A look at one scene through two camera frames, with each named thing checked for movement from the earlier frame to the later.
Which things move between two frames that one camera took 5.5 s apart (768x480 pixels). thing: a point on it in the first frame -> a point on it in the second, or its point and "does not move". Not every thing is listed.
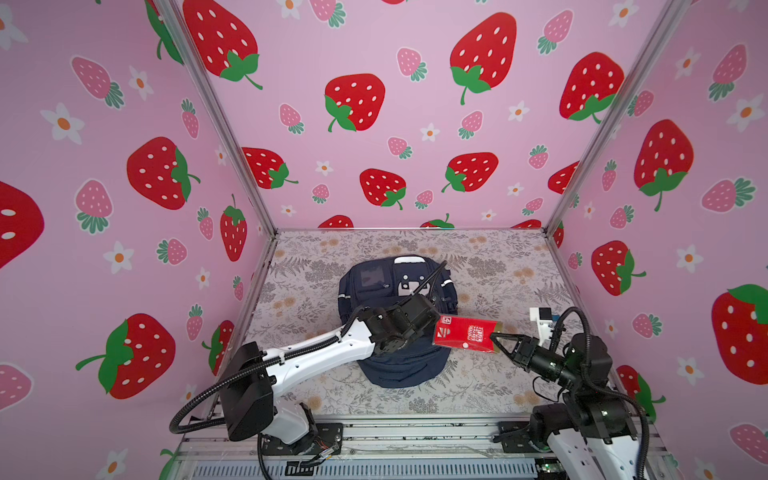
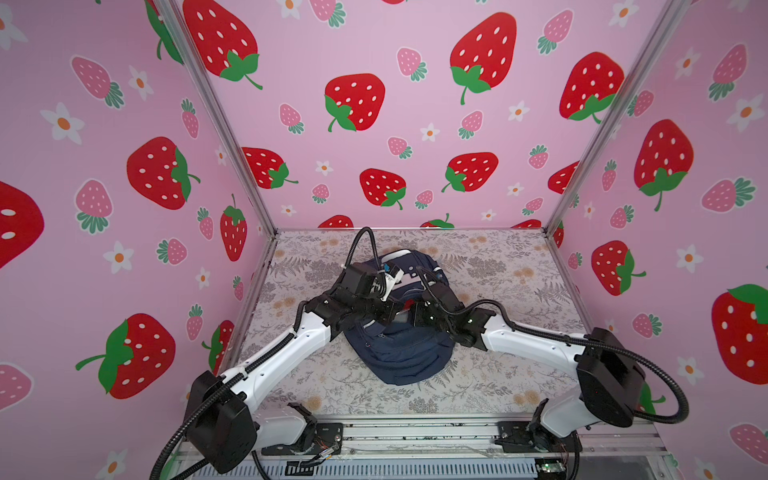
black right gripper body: x=541 y=363 -> x=421 y=316
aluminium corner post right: x=674 y=13 does not move
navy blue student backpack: x=383 y=282 does not move
